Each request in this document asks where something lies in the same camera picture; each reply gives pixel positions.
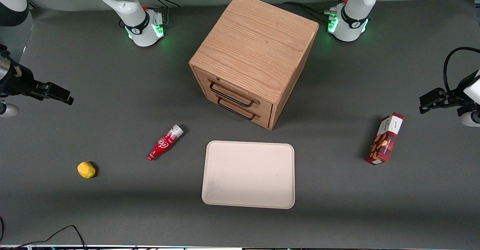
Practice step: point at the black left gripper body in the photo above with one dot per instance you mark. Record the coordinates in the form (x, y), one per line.
(458, 92)

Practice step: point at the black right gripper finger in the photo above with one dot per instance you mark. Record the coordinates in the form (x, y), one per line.
(52, 88)
(62, 98)

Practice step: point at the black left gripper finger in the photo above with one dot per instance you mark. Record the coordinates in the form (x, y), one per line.
(427, 109)
(432, 96)

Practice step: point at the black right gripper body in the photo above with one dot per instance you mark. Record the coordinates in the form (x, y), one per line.
(18, 81)

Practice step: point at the wooden drawer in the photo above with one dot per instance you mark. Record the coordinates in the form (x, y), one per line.
(202, 78)
(264, 119)

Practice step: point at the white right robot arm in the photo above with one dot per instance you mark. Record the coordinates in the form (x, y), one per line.
(122, 0)

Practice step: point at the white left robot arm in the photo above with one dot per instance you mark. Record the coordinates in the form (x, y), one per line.
(354, 14)

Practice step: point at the wooden drawer cabinet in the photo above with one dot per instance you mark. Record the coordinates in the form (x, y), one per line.
(255, 44)

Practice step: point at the red cookie box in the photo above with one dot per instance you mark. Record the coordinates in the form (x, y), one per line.
(386, 139)

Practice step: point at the yellow lemon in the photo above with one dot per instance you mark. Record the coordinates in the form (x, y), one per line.
(86, 169)

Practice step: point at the red cola bottle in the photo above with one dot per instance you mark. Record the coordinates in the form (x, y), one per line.
(163, 145)

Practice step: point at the beige plastic tray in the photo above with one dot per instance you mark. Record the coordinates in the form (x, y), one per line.
(248, 175)

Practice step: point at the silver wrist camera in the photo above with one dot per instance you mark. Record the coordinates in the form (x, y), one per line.
(470, 118)
(8, 110)

